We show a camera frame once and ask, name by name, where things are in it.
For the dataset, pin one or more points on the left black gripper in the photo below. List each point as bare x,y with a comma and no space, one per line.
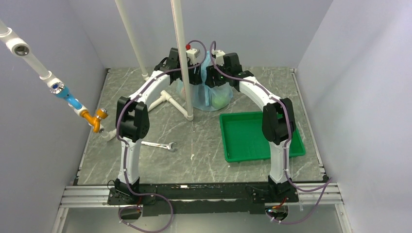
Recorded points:
196,79

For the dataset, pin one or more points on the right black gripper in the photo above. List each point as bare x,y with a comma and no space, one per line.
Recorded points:
211,72

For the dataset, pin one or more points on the light blue plastic bag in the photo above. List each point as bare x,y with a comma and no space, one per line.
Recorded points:
201,94

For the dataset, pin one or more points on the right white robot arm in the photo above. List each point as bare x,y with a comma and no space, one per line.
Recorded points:
278,121

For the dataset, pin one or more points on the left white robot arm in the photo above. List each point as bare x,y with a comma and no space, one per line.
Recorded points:
132,119

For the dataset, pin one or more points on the green fake apple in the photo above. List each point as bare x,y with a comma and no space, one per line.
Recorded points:
219,102

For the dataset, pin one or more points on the white PVC pipe stand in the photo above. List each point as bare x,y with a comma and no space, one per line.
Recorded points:
179,31

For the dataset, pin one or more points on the green plastic tray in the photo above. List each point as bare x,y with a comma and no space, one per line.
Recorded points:
242,137

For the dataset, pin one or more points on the silver combination wrench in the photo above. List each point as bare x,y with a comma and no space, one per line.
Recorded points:
169,146

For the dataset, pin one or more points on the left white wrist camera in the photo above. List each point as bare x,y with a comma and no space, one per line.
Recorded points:
192,53

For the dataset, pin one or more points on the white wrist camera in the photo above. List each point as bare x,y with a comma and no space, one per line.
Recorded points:
192,53
218,56

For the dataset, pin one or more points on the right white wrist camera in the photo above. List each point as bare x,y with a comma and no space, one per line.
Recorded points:
218,56

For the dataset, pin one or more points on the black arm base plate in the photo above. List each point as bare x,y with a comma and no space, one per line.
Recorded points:
204,198

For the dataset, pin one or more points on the aluminium rail frame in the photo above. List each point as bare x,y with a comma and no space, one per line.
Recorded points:
83,196

